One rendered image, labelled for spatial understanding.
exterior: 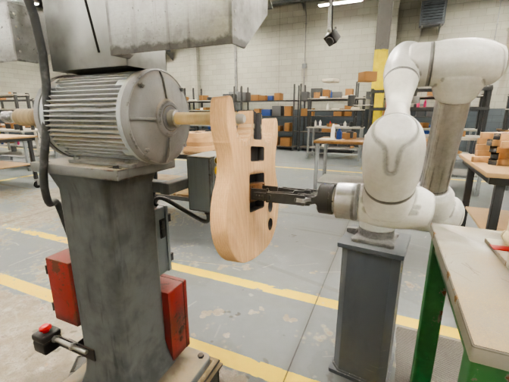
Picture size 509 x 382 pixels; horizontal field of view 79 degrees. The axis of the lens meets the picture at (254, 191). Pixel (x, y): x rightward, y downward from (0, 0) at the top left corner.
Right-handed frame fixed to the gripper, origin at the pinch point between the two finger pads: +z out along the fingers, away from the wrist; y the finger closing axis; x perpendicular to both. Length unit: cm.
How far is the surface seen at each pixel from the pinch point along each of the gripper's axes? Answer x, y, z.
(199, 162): 6.2, 12.9, 27.9
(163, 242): -25, 13, 44
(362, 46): 365, 1059, 85
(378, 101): 124, 670, 2
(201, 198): -6.4, 14.4, 28.0
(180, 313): -54, 17, 39
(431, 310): -36, 29, -48
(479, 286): -14, -5, -50
